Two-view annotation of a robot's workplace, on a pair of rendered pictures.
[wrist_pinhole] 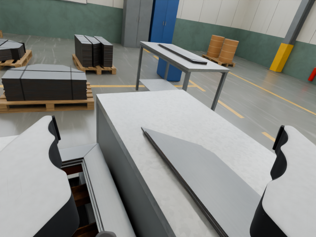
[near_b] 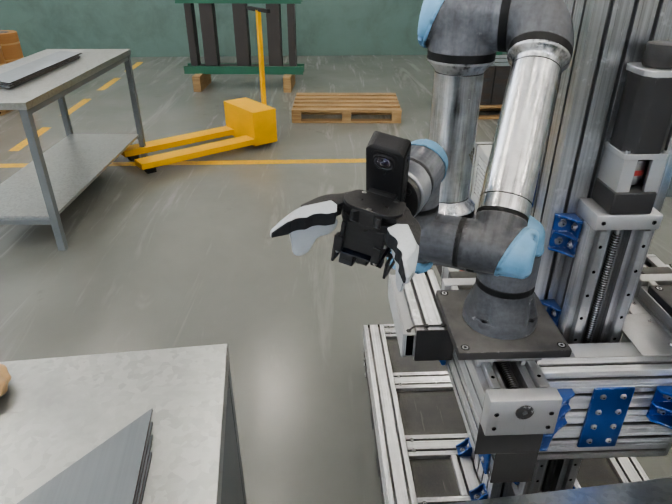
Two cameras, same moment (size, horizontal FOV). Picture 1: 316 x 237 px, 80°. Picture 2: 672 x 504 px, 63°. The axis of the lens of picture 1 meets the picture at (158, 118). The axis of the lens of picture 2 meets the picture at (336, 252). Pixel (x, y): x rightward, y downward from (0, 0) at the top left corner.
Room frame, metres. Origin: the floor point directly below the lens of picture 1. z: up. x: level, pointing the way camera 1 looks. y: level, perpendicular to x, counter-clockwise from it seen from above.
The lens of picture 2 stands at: (0.54, 0.21, 1.73)
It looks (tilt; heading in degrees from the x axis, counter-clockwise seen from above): 29 degrees down; 206
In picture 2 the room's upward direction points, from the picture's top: straight up
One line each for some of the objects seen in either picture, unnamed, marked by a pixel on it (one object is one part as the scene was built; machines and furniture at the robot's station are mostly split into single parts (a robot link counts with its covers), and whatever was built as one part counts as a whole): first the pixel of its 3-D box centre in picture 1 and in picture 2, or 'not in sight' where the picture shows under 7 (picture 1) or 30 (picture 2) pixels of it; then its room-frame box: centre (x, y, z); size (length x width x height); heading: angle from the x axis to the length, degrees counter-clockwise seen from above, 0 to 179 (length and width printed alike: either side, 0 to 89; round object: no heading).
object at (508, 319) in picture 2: not in sight; (502, 297); (-0.46, 0.10, 1.09); 0.15 x 0.15 x 0.10
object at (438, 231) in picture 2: not in sight; (421, 235); (-0.19, 0.00, 1.34); 0.11 x 0.08 x 0.11; 93
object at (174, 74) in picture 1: (169, 66); not in sight; (4.93, -0.06, 0.29); 0.61 x 0.43 x 0.57; 28
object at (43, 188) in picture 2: not in sight; (54, 134); (-2.12, -3.42, 0.49); 1.80 x 0.70 x 0.99; 26
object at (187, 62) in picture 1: (172, 80); not in sight; (3.21, -0.14, 0.49); 1.60 x 0.70 x 0.99; 32
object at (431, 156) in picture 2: not in sight; (415, 173); (-0.19, -0.02, 1.43); 0.11 x 0.08 x 0.09; 3
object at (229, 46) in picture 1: (220, 50); not in sight; (8.26, -2.01, 0.47); 1.32 x 0.80 x 0.95; 28
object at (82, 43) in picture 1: (92, 53); not in sight; (4.69, 1.86, 0.32); 1.20 x 0.80 x 0.65; 34
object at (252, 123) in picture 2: not in sight; (197, 86); (-3.44, -3.13, 0.61); 1.42 x 0.56 x 1.22; 154
